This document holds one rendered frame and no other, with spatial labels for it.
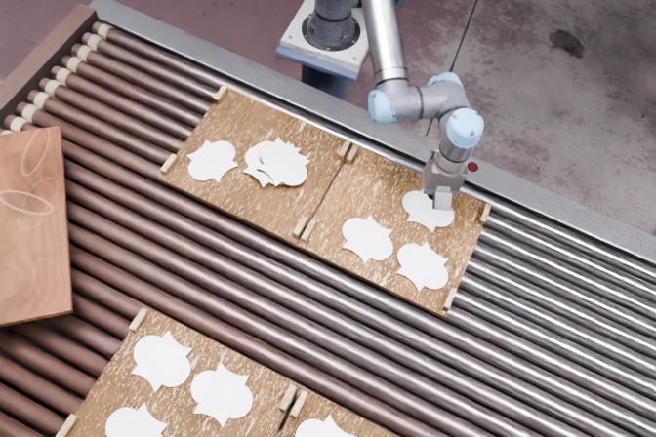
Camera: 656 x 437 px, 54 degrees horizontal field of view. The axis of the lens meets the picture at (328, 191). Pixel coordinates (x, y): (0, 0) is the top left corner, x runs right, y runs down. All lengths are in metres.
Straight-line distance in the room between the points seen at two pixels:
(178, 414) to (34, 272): 0.45
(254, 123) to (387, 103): 0.53
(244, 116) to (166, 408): 0.81
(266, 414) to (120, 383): 0.34
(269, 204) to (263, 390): 0.48
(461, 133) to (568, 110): 1.99
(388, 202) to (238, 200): 0.40
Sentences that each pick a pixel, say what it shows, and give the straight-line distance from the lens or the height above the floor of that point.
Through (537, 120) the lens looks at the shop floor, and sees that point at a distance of 3.26.
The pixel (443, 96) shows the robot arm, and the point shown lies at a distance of 1.46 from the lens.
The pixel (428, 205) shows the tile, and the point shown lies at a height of 0.94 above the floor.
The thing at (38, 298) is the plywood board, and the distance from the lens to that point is 1.57.
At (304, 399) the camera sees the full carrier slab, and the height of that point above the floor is 0.96.
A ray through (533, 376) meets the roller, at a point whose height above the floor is 0.92.
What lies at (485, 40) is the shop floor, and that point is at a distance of 3.49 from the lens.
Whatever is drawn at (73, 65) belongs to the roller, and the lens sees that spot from 2.06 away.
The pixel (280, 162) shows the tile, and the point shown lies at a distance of 1.73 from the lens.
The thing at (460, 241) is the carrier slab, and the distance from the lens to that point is 1.73.
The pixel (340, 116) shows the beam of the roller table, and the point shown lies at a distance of 1.89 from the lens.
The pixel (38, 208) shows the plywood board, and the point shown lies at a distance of 1.67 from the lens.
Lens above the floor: 2.44
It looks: 60 degrees down
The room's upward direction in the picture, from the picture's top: 9 degrees clockwise
